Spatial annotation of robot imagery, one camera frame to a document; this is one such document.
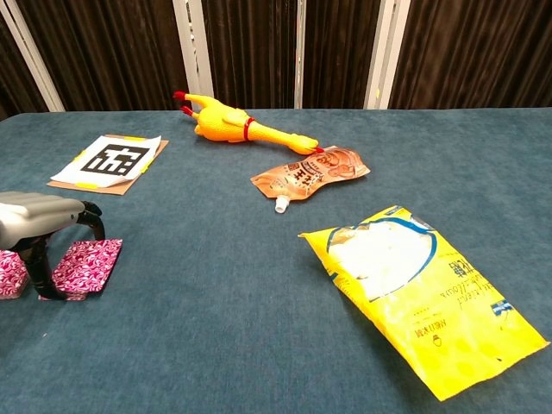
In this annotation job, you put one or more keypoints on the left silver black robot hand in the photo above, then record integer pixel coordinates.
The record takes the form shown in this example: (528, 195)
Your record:
(34, 211)

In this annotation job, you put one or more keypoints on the cardboard with fiducial marker sheet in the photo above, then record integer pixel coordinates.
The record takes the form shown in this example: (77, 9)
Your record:
(112, 161)

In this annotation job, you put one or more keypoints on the dark brown curtain panel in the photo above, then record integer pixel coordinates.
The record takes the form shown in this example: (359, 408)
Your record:
(252, 52)
(474, 52)
(338, 52)
(15, 82)
(108, 52)

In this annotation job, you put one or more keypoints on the blue felt table cover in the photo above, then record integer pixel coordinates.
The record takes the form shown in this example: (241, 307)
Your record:
(215, 280)

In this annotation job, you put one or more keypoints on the yellow rubber chicken toy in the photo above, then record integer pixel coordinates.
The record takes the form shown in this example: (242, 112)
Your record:
(220, 125)

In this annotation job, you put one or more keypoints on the orange spouted sauce pouch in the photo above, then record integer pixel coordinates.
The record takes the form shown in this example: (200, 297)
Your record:
(310, 172)

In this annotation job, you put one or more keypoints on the yellow snack bag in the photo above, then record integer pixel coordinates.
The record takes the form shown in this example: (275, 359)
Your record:
(431, 310)

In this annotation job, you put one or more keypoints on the white frame post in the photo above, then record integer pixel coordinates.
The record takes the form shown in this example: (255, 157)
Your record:
(386, 52)
(299, 52)
(194, 52)
(32, 56)

